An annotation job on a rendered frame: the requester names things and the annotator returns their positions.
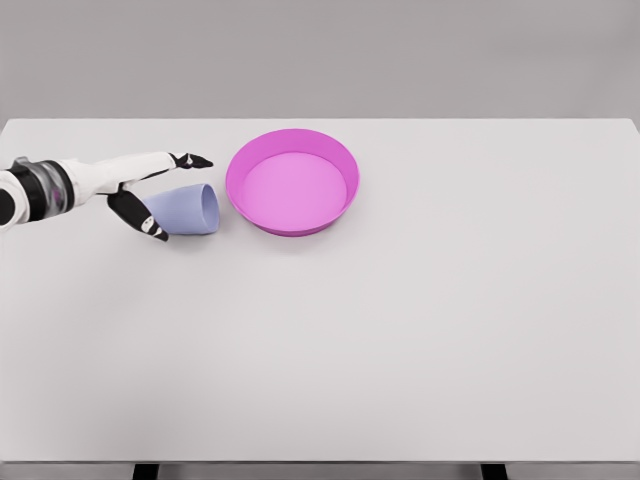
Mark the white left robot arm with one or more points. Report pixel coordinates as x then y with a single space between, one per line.
35 187

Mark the pink round plate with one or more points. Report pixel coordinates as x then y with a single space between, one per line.
292 181

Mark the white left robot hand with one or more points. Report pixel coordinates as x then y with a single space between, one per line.
131 166

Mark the lavender plastic cup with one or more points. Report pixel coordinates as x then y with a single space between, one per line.
180 210

